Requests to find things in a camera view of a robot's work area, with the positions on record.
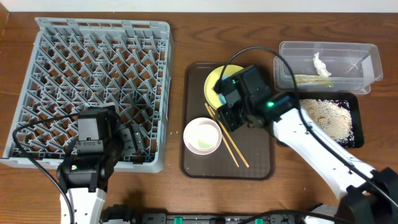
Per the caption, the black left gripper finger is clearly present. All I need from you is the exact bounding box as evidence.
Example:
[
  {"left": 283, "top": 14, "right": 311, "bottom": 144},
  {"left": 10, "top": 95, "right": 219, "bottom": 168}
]
[
  {"left": 131, "top": 124, "right": 144, "bottom": 150},
  {"left": 119, "top": 128, "right": 136, "bottom": 155}
]

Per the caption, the yellow plate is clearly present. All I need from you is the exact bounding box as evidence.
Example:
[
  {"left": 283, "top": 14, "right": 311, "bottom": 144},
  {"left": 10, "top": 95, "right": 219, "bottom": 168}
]
[{"left": 204, "top": 65, "right": 243, "bottom": 109}]

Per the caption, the pink bowl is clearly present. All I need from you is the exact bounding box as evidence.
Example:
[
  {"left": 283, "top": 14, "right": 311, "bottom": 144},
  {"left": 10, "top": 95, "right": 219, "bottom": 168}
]
[{"left": 183, "top": 118, "right": 222, "bottom": 156}]

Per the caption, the yellow green wrapper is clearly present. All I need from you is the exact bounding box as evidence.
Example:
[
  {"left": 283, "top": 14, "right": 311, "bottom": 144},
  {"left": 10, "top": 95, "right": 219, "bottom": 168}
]
[{"left": 292, "top": 74, "right": 333, "bottom": 88}]

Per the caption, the white tissue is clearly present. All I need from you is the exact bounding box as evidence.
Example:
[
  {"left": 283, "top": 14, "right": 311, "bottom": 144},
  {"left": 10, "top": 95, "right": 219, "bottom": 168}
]
[{"left": 313, "top": 52, "right": 331, "bottom": 78}]

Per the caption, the rice pile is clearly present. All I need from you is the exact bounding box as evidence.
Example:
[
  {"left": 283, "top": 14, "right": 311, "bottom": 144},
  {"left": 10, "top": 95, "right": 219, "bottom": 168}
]
[{"left": 300, "top": 99, "right": 354, "bottom": 144}]

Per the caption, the light blue bowl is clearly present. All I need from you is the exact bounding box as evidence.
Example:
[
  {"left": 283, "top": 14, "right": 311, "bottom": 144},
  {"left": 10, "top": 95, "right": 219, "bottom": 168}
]
[{"left": 218, "top": 93, "right": 226, "bottom": 105}]

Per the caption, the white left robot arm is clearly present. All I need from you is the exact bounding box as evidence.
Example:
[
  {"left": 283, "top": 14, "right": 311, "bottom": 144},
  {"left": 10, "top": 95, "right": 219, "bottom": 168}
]
[{"left": 57, "top": 103, "right": 144, "bottom": 223}]

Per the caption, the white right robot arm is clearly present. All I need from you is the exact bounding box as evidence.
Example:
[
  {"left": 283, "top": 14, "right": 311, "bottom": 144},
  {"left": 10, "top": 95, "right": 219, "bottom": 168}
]
[{"left": 213, "top": 65, "right": 397, "bottom": 223}]

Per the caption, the grey dishwasher rack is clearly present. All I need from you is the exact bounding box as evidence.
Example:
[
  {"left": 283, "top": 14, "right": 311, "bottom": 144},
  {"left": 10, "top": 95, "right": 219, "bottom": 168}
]
[{"left": 9, "top": 17, "right": 174, "bottom": 173}]

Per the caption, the wooden chopstick right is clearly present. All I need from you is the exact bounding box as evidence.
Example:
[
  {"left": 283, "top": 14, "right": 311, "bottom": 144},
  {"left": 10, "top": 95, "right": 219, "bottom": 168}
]
[{"left": 210, "top": 107, "right": 250, "bottom": 168}]

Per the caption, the brown serving tray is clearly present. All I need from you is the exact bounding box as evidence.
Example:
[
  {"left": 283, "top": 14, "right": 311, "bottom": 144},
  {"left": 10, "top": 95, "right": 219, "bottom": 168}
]
[{"left": 180, "top": 62, "right": 275, "bottom": 180}]

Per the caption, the clear plastic bin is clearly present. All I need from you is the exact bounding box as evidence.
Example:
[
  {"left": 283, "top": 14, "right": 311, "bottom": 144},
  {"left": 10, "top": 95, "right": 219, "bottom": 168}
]
[{"left": 279, "top": 41, "right": 383, "bottom": 95}]

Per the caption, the black tray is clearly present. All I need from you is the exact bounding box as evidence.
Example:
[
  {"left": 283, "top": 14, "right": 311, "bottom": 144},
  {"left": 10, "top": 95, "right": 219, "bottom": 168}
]
[{"left": 300, "top": 92, "right": 364, "bottom": 148}]

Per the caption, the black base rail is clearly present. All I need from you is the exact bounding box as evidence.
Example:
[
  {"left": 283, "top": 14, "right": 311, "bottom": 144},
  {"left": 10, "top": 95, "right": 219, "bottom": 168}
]
[{"left": 99, "top": 204, "right": 304, "bottom": 224}]

